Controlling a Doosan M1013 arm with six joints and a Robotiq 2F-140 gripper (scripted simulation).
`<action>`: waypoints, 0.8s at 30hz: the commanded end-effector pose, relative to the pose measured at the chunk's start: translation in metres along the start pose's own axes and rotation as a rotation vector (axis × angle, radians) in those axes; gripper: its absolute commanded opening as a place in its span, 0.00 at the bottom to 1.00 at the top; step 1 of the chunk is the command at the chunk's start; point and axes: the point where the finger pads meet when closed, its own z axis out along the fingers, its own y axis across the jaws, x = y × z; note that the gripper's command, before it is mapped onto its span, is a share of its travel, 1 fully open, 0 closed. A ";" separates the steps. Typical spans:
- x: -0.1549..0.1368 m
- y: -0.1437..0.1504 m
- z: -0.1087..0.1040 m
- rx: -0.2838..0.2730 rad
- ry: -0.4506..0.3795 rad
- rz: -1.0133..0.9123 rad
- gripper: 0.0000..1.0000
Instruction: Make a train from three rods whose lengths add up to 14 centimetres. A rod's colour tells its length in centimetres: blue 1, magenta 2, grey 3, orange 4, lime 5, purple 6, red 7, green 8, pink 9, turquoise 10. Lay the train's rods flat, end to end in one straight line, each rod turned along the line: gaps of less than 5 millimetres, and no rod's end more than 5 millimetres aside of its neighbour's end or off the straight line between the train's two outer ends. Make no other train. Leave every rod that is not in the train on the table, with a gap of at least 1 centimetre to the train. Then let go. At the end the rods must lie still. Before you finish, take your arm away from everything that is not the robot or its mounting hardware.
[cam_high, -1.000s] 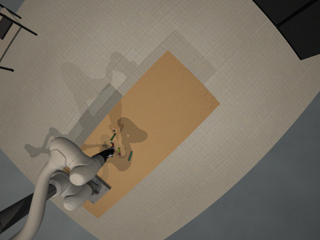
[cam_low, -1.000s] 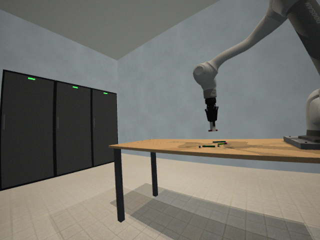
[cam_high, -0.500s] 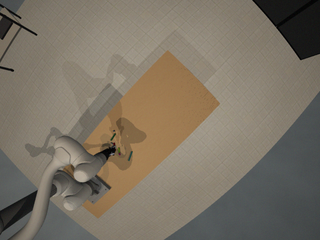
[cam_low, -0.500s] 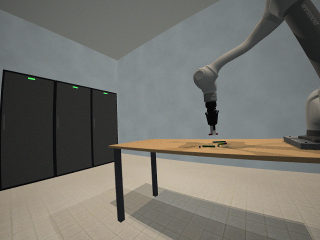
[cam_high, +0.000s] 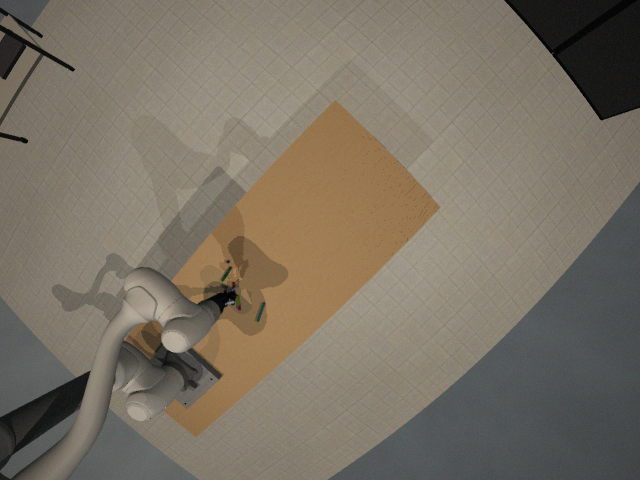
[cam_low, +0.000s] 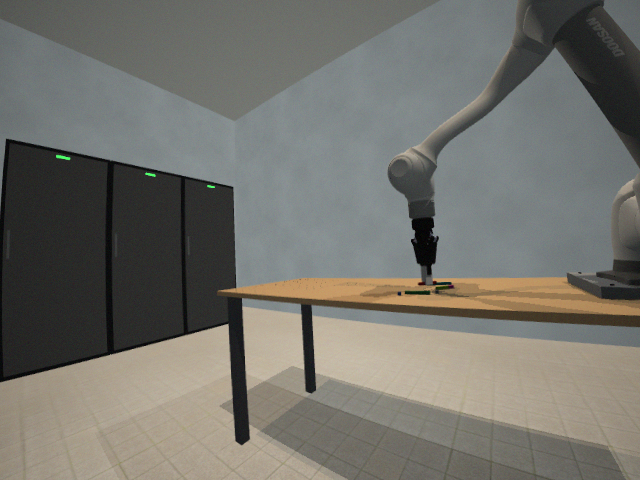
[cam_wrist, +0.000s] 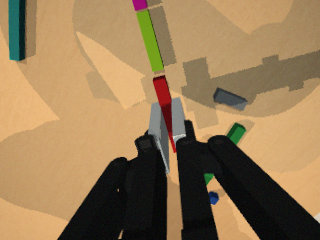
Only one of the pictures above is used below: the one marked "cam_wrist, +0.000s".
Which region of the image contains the turquoise rod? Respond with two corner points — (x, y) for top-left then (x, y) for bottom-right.
(8, 0), (25, 61)

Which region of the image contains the magenta rod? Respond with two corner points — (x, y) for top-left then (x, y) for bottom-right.
(132, 0), (148, 11)

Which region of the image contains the small blue block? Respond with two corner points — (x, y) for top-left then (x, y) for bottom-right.
(209, 191), (219, 205)

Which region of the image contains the dark red rod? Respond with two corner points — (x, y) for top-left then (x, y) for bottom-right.
(153, 75), (176, 153)

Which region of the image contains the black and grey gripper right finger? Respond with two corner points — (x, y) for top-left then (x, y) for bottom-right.
(171, 97), (320, 240)

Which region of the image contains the grey rectangular block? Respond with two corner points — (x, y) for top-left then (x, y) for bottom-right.
(213, 87), (248, 111)

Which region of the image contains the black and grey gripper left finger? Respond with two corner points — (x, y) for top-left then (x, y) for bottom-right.
(57, 102), (170, 240)

